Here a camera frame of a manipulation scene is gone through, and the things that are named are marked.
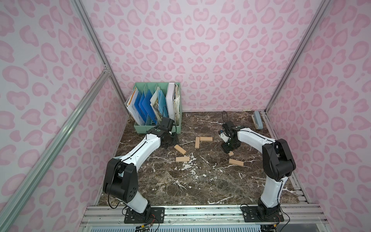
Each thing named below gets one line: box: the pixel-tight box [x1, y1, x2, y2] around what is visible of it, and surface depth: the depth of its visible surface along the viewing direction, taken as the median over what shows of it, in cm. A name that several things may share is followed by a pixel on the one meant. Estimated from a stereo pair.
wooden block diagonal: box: [173, 144, 187, 156], surface depth 100 cm
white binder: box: [165, 82, 176, 122], surface depth 99 cm
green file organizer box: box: [124, 82, 183, 134], surface depth 100 cm
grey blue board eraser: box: [251, 110, 264, 131], surface depth 112 cm
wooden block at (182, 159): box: [175, 156, 190, 162], surface depth 95 cm
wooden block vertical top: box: [194, 136, 200, 149], surface depth 102 cm
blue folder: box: [133, 89, 157, 125], surface depth 100 cm
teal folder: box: [157, 89, 169, 118], surface depth 96 cm
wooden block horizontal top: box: [199, 136, 214, 142], surface depth 106 cm
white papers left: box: [124, 87, 146, 126], surface depth 96 cm
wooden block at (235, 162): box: [228, 158, 244, 167], surface depth 93 cm
